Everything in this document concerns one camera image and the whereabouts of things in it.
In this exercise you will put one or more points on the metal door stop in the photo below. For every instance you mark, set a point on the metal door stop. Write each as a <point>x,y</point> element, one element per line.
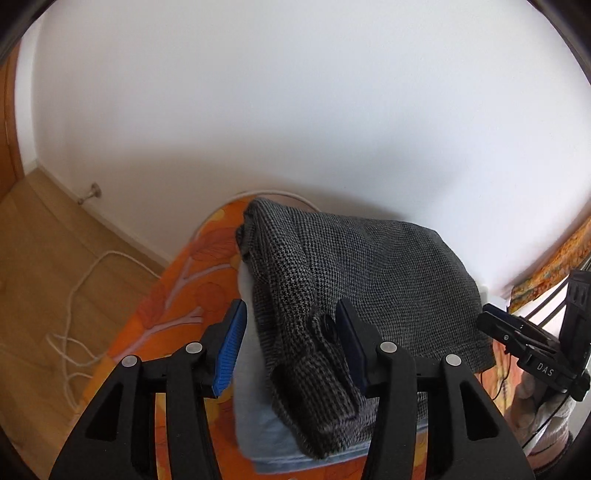
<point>95,188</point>

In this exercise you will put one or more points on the wooden door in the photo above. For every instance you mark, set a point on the wooden door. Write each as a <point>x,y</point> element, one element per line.
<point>10,129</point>

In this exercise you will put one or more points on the orange patterned scarf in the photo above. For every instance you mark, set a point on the orange patterned scarf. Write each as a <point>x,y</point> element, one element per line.
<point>554,267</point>

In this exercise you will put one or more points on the folded light blue cloth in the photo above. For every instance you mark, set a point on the folded light blue cloth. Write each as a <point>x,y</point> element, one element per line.
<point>258,415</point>

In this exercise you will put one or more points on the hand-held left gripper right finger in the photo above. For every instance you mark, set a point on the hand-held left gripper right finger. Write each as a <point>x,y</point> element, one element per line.
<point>352,344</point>

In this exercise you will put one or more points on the person's right hand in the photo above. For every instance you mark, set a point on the person's right hand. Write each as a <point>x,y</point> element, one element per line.
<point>540,410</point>

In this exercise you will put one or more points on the silver black tripod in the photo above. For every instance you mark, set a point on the silver black tripod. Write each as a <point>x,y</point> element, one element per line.
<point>547,302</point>

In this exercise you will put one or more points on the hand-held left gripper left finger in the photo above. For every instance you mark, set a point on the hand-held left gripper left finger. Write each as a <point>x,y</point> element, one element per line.
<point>230,348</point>

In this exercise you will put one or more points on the grey tweed pants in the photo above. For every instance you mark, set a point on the grey tweed pants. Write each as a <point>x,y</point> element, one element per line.
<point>369,267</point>

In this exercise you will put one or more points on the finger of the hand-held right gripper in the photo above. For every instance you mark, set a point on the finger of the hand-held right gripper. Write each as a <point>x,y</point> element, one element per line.
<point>503,325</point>

